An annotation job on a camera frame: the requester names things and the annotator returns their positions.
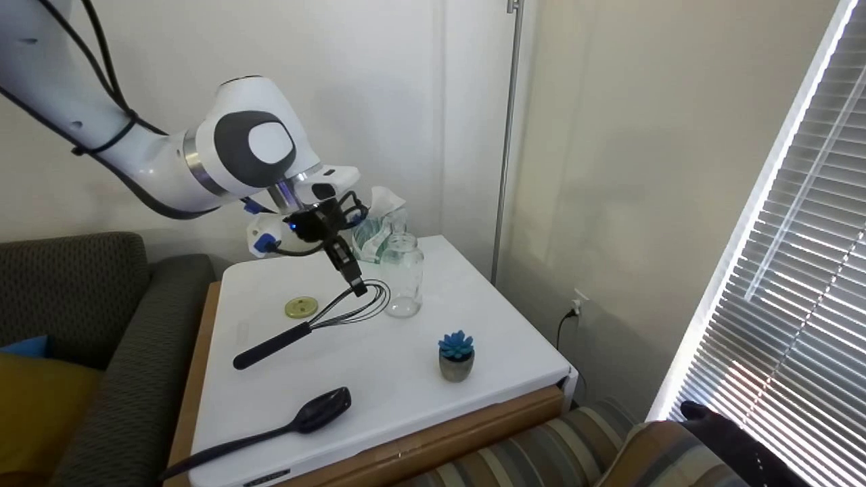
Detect yellow cushion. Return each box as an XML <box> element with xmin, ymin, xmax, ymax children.
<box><xmin>0</xmin><ymin>349</ymin><xmax>105</xmax><ymax>483</ymax></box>

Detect striped fabric sofa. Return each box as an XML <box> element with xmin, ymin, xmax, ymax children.
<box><xmin>396</xmin><ymin>403</ymin><xmax>634</xmax><ymax>487</ymax></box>

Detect blue cushion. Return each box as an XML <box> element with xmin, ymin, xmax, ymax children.
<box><xmin>0</xmin><ymin>334</ymin><xmax>51</xmax><ymax>364</ymax></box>

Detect black power cable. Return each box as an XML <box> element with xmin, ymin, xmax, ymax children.
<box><xmin>553</xmin><ymin>300</ymin><xmax>584</xmax><ymax>356</ymax></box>

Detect small black strip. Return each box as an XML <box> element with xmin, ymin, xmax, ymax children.
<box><xmin>240</xmin><ymin>467</ymin><xmax>292</xmax><ymax>487</ymax></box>

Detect white window blinds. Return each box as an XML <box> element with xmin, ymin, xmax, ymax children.
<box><xmin>646</xmin><ymin>0</ymin><xmax>866</xmax><ymax>487</ymax></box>

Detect wooden table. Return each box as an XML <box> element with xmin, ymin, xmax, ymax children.
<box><xmin>162</xmin><ymin>280</ymin><xmax>565</xmax><ymax>487</ymax></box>

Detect striped sofa cushion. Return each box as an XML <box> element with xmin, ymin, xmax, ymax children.
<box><xmin>592</xmin><ymin>416</ymin><xmax>753</xmax><ymax>487</ymax></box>

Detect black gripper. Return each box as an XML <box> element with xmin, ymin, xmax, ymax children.
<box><xmin>288</xmin><ymin>189</ymin><xmax>370</xmax><ymax>297</ymax></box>

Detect small blue potted succulent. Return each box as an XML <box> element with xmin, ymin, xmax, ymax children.
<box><xmin>436</xmin><ymin>329</ymin><xmax>480</xmax><ymax>384</ymax></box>

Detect clear glass jar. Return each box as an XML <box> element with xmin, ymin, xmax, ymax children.
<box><xmin>381</xmin><ymin>227</ymin><xmax>428</xmax><ymax>323</ymax></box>

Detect black plastic spoon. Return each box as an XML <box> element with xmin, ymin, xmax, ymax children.
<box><xmin>159</xmin><ymin>384</ymin><xmax>355</xmax><ymax>485</ymax></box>

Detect dark grey sofa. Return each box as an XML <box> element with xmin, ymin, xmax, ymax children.
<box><xmin>0</xmin><ymin>230</ymin><xmax>232</xmax><ymax>487</ymax></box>

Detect white plastic table board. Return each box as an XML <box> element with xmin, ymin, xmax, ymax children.
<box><xmin>186</xmin><ymin>235</ymin><xmax>579</xmax><ymax>487</ymax></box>

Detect black wire whisk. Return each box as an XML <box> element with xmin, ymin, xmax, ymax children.
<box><xmin>229</xmin><ymin>280</ymin><xmax>396</xmax><ymax>373</ymax></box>

